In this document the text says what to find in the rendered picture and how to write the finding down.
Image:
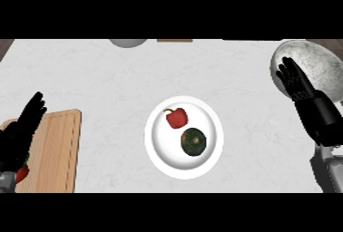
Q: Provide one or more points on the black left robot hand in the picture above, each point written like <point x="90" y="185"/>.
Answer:
<point x="18" y="133"/>

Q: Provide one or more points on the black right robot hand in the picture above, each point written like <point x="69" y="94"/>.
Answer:
<point x="318" y="111"/>

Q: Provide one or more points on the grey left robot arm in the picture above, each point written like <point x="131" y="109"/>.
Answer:
<point x="6" y="180"/>

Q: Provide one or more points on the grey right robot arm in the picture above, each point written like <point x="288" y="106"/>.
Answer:
<point x="328" y="169"/>

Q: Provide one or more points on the white marbled bowl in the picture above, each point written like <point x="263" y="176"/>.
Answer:
<point x="319" y="65"/>

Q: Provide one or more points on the dark green squash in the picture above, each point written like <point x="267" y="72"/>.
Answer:
<point x="192" y="141"/>

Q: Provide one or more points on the white oval plate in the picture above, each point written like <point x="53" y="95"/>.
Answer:
<point x="183" y="137"/>

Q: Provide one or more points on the wooden cutting board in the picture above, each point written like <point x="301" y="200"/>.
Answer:
<point x="53" y="151"/>

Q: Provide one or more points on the red vegetable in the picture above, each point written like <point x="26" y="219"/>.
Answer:
<point x="22" y="172"/>

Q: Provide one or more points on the red bell pepper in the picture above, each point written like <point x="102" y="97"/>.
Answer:
<point x="177" y="118"/>

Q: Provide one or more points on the grey round object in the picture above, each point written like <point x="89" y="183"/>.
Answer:
<point x="129" y="42"/>

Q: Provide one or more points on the brown wooden object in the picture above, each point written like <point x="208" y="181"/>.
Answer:
<point x="174" y="40"/>

